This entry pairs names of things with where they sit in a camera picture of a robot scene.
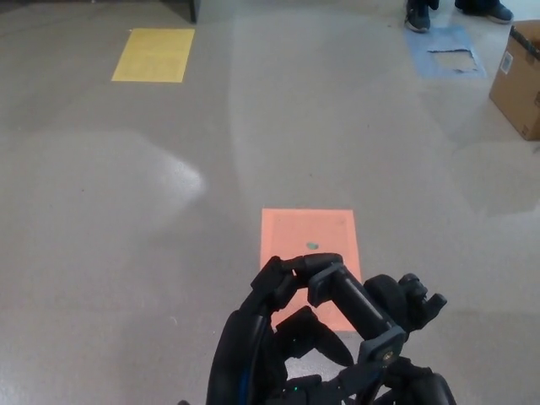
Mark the torn blue floor sheet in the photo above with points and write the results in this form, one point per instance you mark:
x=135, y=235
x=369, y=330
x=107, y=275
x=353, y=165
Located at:
x=422, y=40

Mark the orange rectangular floor sheet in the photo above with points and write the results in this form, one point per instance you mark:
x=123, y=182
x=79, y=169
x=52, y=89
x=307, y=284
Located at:
x=291, y=232

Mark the brown cardboard box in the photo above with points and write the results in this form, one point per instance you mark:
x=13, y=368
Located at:
x=512, y=93

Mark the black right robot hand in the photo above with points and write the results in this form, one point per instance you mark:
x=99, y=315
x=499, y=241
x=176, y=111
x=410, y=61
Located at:
x=422, y=388

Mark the black phone stand with clamp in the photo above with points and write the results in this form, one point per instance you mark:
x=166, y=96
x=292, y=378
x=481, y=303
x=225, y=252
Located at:
x=358, y=304

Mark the small green round sticker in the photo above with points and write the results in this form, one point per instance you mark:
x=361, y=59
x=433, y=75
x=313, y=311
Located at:
x=313, y=245

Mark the dark sneaker with white sole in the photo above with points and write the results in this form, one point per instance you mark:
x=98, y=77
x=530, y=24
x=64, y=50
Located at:
x=417, y=20
x=491, y=13

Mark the yellow rectangular floor sheet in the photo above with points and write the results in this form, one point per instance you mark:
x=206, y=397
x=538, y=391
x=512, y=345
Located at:
x=152, y=55

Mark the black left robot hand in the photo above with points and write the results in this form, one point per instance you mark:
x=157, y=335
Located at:
x=236, y=354

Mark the dark trouser leg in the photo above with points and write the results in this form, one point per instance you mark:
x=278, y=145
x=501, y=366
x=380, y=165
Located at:
x=476, y=2
x=422, y=3

